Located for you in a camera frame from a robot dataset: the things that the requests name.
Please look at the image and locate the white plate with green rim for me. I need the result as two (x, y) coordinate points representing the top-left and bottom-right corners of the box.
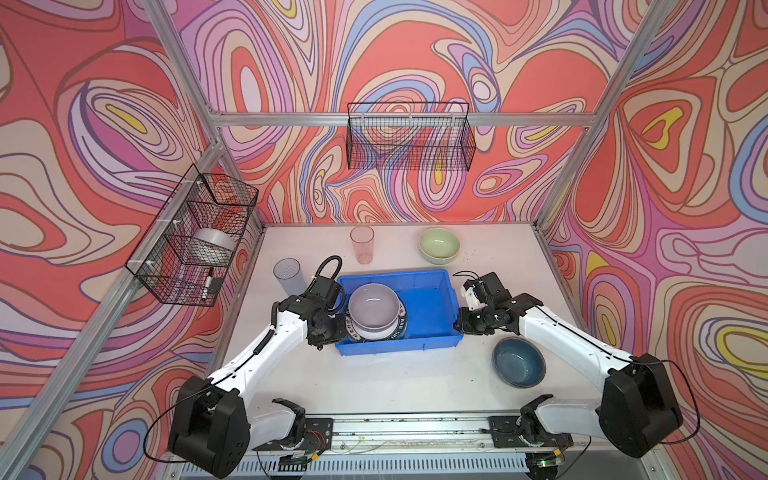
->
(345, 301), (407, 343)

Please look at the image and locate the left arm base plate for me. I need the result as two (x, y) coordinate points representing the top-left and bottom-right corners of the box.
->
(254, 417), (334, 454)

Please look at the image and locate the blue-grey translucent cup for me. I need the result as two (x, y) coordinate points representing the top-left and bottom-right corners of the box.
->
(273, 258), (307, 296)

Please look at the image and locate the light green bowl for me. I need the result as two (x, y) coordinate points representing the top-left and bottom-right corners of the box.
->
(418, 228), (461, 265)

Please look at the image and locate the black wire basket on left wall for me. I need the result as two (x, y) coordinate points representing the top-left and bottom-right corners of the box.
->
(125, 165), (259, 307)

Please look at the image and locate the pink translucent cup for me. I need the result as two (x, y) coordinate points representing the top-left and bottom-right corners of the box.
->
(350, 225), (375, 265)

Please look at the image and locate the dark blue bowl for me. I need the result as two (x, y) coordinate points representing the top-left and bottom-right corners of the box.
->
(492, 337), (546, 389)

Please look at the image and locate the black wire basket on wall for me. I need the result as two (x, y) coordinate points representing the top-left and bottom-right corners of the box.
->
(346, 100), (476, 172)
(125, 165), (259, 307)

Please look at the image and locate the grey lilac bowl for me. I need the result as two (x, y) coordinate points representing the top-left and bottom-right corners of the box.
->
(348, 283), (400, 331)

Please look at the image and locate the aluminium front rail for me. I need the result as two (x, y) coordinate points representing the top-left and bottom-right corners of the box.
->
(213, 411), (588, 462)

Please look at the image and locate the black wire basket on back wall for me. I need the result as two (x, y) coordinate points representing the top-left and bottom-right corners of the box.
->
(346, 100), (476, 172)

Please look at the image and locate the blue plastic bin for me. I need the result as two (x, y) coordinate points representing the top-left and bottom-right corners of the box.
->
(336, 269), (463, 356)

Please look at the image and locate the white tape roll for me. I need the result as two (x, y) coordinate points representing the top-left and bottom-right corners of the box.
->
(189, 228), (236, 267)

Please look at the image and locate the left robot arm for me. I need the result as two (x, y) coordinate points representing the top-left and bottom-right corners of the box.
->
(167, 276), (346, 479)

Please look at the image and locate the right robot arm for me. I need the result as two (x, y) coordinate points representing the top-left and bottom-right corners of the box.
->
(454, 271), (683, 458)

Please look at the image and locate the black marker pen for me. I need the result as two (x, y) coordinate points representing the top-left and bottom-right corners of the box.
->
(201, 267), (214, 301)

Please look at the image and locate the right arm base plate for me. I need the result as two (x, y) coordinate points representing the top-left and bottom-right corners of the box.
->
(484, 415), (574, 449)

